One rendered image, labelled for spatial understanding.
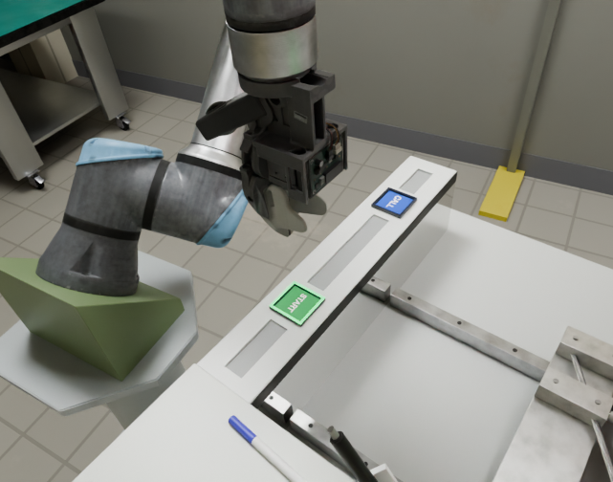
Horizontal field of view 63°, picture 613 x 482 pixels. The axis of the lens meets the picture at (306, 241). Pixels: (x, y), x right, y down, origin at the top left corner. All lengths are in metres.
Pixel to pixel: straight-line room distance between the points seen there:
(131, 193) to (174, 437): 0.36
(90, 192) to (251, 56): 0.43
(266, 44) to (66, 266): 0.49
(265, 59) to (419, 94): 2.15
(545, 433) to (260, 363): 0.36
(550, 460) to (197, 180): 0.60
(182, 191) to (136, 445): 0.36
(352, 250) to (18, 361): 0.58
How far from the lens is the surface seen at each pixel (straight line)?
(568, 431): 0.73
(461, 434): 0.76
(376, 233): 0.79
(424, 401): 0.78
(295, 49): 0.43
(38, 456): 1.89
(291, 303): 0.69
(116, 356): 0.82
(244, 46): 0.43
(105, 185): 0.79
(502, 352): 0.81
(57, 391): 0.90
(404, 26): 2.46
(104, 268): 0.79
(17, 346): 0.99
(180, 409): 0.63
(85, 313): 0.74
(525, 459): 0.70
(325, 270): 0.74
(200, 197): 0.77
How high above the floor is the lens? 1.50
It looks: 43 degrees down
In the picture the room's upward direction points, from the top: 6 degrees counter-clockwise
